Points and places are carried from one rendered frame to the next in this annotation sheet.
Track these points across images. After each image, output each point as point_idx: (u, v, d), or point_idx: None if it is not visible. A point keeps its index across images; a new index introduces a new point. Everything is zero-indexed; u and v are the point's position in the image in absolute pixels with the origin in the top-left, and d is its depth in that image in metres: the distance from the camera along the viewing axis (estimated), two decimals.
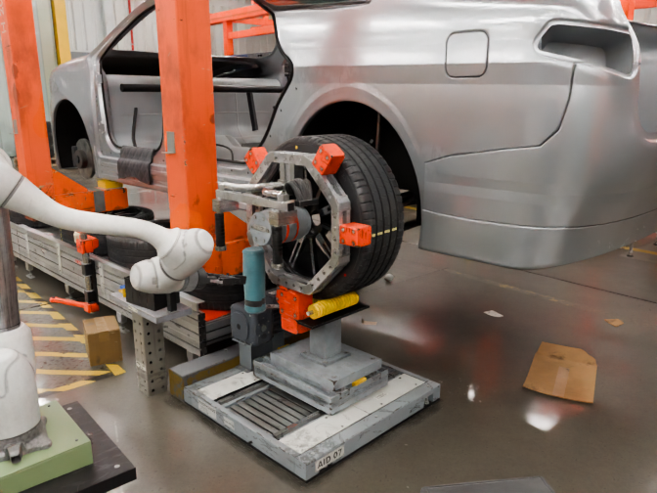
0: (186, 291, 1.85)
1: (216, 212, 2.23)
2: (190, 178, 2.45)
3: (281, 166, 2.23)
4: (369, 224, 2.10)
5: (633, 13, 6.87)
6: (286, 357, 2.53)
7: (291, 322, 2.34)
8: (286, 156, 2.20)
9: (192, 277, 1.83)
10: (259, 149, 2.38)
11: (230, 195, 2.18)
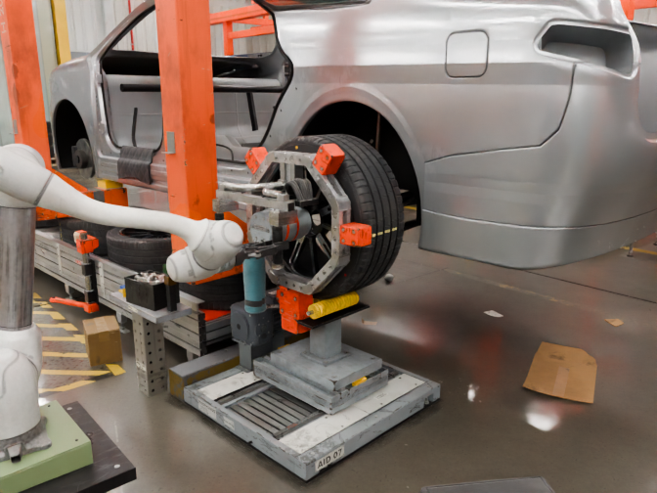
0: None
1: (216, 212, 2.23)
2: (190, 178, 2.45)
3: (281, 166, 2.23)
4: (369, 224, 2.10)
5: (633, 13, 6.87)
6: (286, 357, 2.53)
7: (291, 322, 2.34)
8: (286, 156, 2.20)
9: None
10: (260, 149, 2.38)
11: (230, 195, 2.18)
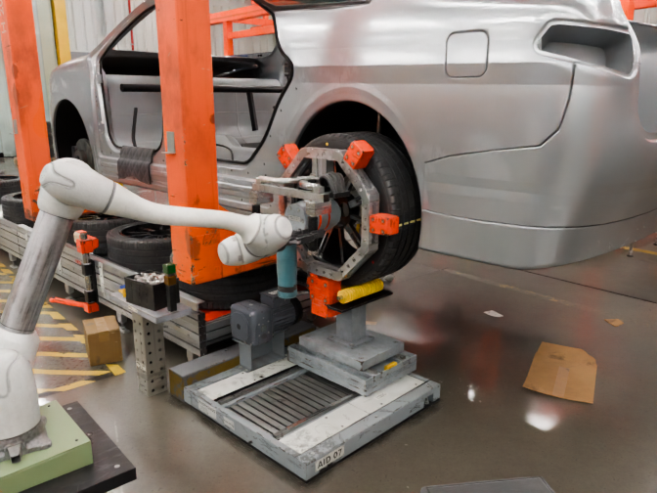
0: None
1: (252, 204, 2.40)
2: (190, 178, 2.45)
3: (313, 161, 2.40)
4: (396, 214, 2.27)
5: (633, 13, 6.87)
6: (315, 340, 2.70)
7: (322, 306, 2.51)
8: (319, 153, 2.37)
9: None
10: (291, 145, 2.55)
11: (266, 188, 2.35)
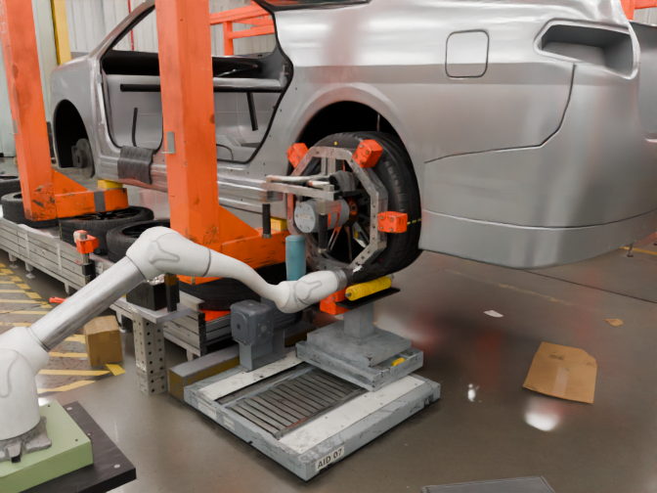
0: None
1: (263, 202, 2.44)
2: (190, 178, 2.45)
3: (322, 160, 2.43)
4: (405, 212, 2.31)
5: (633, 13, 6.87)
6: (323, 337, 2.74)
7: (329, 303, 2.55)
8: (328, 152, 2.41)
9: None
10: (300, 144, 2.58)
11: (277, 186, 2.39)
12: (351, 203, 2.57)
